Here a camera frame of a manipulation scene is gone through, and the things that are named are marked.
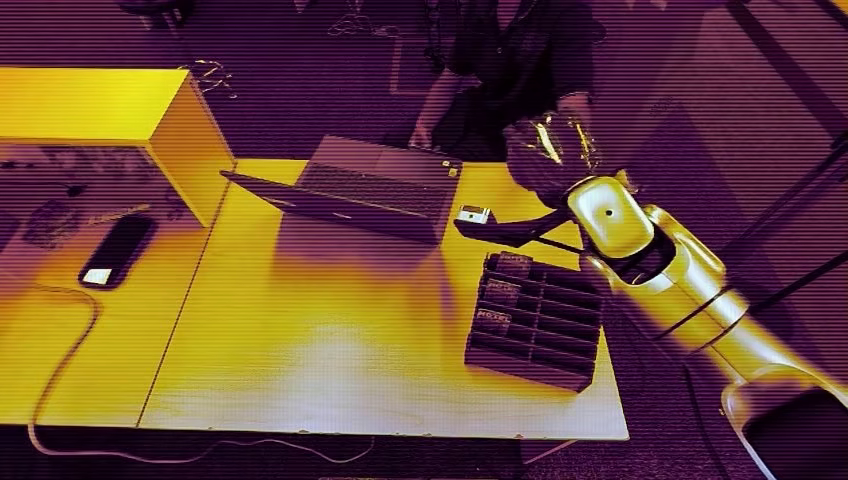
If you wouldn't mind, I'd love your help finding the white card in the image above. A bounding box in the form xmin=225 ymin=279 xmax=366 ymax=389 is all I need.
xmin=457 ymin=204 xmax=494 ymax=227

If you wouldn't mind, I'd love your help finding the small dark keypad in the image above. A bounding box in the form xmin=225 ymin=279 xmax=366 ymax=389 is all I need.
xmin=23 ymin=201 xmax=82 ymax=250

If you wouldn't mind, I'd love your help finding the open laptop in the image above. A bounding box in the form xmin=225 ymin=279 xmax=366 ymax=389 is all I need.
xmin=220 ymin=135 xmax=463 ymax=248

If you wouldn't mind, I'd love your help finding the thin pen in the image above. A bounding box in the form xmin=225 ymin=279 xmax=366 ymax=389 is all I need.
xmin=86 ymin=203 xmax=152 ymax=228

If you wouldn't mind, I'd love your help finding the black flat device white label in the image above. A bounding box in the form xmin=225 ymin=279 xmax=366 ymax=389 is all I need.
xmin=78 ymin=215 xmax=159 ymax=291

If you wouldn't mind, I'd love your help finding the dark diagonal frame bar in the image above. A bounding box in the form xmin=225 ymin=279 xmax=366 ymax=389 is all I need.
xmin=718 ymin=132 xmax=848 ymax=313

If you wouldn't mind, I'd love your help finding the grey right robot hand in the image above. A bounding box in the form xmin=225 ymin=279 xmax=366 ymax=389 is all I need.
xmin=453 ymin=111 xmax=601 ymax=256

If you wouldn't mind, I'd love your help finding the yellow wooden box shelf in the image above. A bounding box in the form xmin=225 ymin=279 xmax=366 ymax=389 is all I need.
xmin=0 ymin=68 xmax=236 ymax=229

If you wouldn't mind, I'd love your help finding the person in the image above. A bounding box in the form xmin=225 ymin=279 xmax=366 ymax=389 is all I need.
xmin=409 ymin=0 xmax=607 ymax=164

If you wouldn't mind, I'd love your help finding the long thin cable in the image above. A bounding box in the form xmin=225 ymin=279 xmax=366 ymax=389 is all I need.
xmin=25 ymin=283 xmax=376 ymax=466

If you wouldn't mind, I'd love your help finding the black card holder rack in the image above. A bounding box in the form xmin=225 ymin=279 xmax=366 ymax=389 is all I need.
xmin=463 ymin=250 xmax=605 ymax=394

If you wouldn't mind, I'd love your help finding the chrome chair base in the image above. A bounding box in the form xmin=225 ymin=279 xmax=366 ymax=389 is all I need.
xmin=177 ymin=59 xmax=237 ymax=101

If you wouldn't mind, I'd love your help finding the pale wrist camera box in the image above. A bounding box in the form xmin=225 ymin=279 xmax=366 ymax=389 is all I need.
xmin=568 ymin=175 xmax=655 ymax=261

